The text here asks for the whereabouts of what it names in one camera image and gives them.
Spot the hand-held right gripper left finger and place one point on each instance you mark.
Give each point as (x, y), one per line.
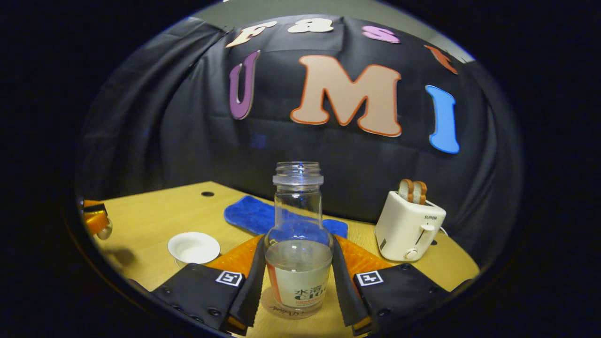
(252, 291)

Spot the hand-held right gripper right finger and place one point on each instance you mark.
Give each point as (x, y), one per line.
(345, 300)

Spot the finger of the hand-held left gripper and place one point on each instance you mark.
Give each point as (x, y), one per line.
(96, 221)
(94, 205)

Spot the round cork coaster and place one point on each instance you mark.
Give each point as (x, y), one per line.
(270, 305)

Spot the clear water bottle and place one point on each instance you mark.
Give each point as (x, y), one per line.
(298, 272)

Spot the cream teacup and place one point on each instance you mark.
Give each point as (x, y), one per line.
(193, 248)

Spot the blue towel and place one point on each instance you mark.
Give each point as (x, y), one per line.
(249, 213)

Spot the cream saucer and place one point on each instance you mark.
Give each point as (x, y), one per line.
(179, 263)

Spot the white toaster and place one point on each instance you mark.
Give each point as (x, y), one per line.
(404, 230)

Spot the toast slice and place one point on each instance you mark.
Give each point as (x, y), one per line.
(420, 192)
(405, 190)

